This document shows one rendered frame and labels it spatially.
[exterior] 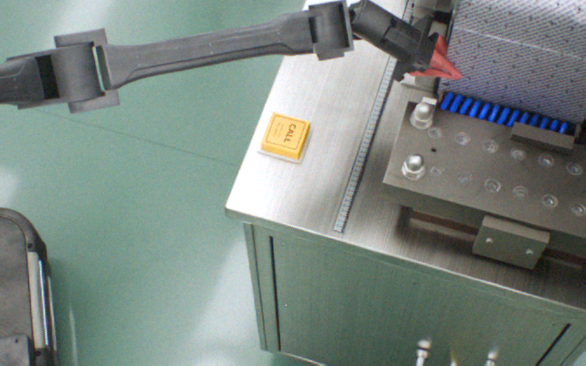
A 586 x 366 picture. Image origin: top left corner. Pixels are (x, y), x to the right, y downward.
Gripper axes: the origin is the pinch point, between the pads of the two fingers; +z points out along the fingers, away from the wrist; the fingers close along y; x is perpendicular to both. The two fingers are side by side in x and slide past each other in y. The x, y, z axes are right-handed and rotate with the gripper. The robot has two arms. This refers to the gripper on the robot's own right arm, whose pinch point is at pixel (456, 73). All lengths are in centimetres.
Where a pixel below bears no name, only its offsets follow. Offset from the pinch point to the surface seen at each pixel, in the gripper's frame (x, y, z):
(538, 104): 4.5, 0.3, 13.2
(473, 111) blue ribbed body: -1.8, 3.4, 5.7
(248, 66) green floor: -125, -59, -2
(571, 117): 6.0, 0.4, 18.7
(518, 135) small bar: 2.8, 6.3, 12.1
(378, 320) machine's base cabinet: -47, 26, 23
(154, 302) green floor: -124, 20, -2
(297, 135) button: -25.0, 9.9, -13.3
